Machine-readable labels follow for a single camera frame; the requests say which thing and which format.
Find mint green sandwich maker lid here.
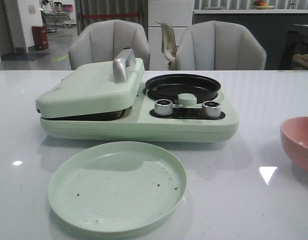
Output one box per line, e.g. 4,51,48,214
36,49,145,121

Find pink bowl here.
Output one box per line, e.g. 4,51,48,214
280,116,308,172

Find mint green breakfast maker base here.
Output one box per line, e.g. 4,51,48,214
40,83,239,143

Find left silver control knob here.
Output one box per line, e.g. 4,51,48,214
154,99,173,116

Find silver control knob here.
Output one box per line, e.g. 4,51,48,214
154,99,173,116
201,101,221,119

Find black round frying pan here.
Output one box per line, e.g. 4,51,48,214
145,73,221,103

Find right silver control knob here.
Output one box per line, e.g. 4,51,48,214
201,101,221,119

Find beige office chair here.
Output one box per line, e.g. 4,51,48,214
157,21,177,71

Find mint green round plate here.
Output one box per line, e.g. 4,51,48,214
48,141,187,234

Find right grey upholstered chair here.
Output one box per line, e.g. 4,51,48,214
176,20,267,71

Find grey upholstered chair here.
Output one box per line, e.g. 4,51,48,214
176,20,267,71
68,19,151,70

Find left grey upholstered chair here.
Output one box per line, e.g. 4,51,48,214
68,19,151,70

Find white cabinet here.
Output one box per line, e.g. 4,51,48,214
148,0,194,71

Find red trash bin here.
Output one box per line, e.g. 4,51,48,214
31,25,48,50

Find dark counter with white top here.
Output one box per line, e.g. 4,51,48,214
193,9,308,70

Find fruit bowl on counter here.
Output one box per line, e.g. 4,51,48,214
252,0,275,10

